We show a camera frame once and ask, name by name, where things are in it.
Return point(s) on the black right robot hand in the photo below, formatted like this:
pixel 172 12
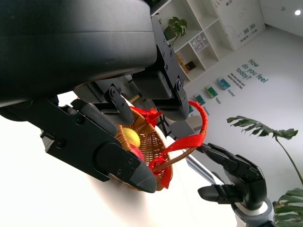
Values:
pixel 248 179

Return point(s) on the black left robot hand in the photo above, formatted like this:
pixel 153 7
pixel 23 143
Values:
pixel 71 47

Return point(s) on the wicker basket with red ribbon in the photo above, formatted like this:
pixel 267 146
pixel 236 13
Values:
pixel 187 142

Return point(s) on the brown wicker basket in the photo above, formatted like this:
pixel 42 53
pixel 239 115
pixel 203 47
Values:
pixel 151 146

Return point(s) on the red apple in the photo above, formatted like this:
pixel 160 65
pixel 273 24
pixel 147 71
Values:
pixel 138 153

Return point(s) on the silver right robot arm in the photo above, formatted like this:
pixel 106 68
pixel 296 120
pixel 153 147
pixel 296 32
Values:
pixel 253 216

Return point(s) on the yellow-green apple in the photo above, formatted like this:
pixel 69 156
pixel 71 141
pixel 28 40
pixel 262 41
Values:
pixel 132 137

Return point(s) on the large monstera plant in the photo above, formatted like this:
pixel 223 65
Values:
pixel 258 128

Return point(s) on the small potted green plant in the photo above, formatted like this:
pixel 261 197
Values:
pixel 176 26

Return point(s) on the yellow black paper bag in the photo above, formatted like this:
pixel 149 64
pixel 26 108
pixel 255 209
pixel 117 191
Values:
pixel 190 66

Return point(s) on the white cubby shelf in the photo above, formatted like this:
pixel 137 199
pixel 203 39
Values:
pixel 208 40

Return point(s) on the round ceiling light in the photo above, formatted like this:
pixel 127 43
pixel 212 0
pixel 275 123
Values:
pixel 297 12

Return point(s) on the teal wall card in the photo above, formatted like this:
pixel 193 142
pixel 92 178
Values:
pixel 199 99
pixel 210 91
pixel 223 84

